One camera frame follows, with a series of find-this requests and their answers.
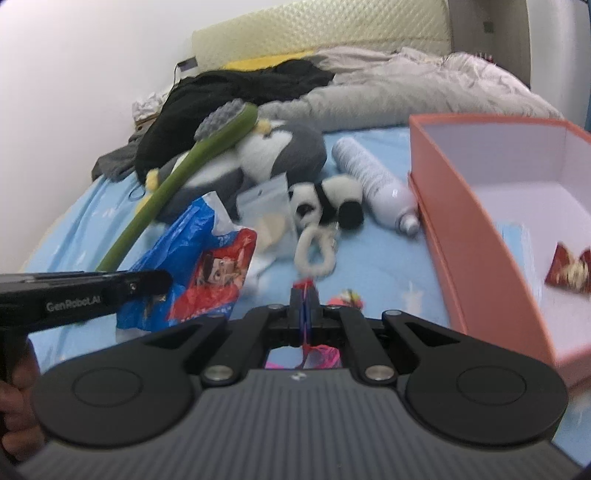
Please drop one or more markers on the yellow pillow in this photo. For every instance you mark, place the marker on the yellow pillow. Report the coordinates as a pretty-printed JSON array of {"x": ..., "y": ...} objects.
[{"x": 264, "y": 62}]

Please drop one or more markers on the person's left hand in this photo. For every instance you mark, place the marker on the person's left hand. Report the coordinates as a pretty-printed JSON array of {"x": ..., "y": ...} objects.
[{"x": 23, "y": 437}]

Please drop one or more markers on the grey wardrobe cabinet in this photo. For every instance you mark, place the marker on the grey wardrobe cabinet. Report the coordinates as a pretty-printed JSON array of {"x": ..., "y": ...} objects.
[{"x": 546, "y": 44}]

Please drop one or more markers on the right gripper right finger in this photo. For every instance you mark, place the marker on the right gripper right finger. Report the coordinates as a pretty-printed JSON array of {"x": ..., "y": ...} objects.
[{"x": 346, "y": 330}]

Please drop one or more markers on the grey penguin plush toy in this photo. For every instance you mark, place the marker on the grey penguin plush toy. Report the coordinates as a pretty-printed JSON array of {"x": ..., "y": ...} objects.
[{"x": 273, "y": 148}]

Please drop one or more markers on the white braided rope keychain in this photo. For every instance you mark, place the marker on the white braided rope keychain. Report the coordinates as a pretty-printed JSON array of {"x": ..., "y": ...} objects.
[{"x": 316, "y": 253}]

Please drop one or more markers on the green long-handled back brush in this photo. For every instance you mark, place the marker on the green long-handled back brush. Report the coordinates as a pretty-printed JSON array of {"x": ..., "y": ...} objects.
[{"x": 221, "y": 130}]

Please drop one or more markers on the white spray bottle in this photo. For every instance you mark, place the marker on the white spray bottle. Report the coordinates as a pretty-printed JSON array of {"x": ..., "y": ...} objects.
[{"x": 391, "y": 200}]

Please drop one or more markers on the pink feather toy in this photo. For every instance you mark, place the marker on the pink feather toy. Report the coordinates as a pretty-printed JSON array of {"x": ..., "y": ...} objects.
[{"x": 292, "y": 357}]

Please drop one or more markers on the small panda plush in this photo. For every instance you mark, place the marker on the small panda plush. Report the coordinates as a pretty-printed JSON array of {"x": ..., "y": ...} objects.
[{"x": 337, "y": 199}]

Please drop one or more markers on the red foil snack packet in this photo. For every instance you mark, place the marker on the red foil snack packet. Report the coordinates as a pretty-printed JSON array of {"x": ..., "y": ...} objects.
[{"x": 570, "y": 272}]

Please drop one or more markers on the clear zip bag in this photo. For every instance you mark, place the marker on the clear zip bag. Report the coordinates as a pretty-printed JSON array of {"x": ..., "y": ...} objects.
[{"x": 265, "y": 208}]

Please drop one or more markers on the blue snack bag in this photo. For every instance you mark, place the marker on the blue snack bag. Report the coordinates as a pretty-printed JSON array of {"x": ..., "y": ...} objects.
[{"x": 207, "y": 257}]

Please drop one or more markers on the grey duvet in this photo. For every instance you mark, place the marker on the grey duvet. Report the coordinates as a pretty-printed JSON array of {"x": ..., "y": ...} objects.
[{"x": 373, "y": 89}]

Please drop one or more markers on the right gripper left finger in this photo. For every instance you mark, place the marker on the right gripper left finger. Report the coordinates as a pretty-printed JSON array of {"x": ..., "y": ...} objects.
[{"x": 250, "y": 340}]

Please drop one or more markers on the cardboard box bedside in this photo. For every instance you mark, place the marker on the cardboard box bedside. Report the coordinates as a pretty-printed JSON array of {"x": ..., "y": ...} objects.
[{"x": 143, "y": 121}]

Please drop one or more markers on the salmon pink cardboard box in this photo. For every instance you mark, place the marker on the salmon pink cardboard box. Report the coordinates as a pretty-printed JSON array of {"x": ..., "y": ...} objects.
[{"x": 497, "y": 195}]

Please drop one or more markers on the dark grey blanket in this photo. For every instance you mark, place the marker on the dark grey blanket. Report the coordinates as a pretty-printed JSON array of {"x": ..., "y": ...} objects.
[{"x": 119, "y": 163}]

